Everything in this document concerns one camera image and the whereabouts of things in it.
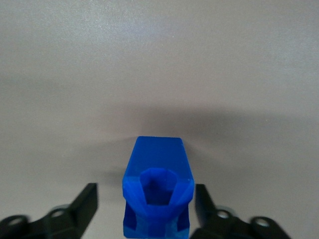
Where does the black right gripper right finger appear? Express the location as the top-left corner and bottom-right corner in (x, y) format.
(193, 184), (293, 239)

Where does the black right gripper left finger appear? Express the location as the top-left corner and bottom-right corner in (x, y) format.
(0, 183), (98, 239)

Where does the blue plastic part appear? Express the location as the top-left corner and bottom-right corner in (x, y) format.
(122, 136), (195, 239)

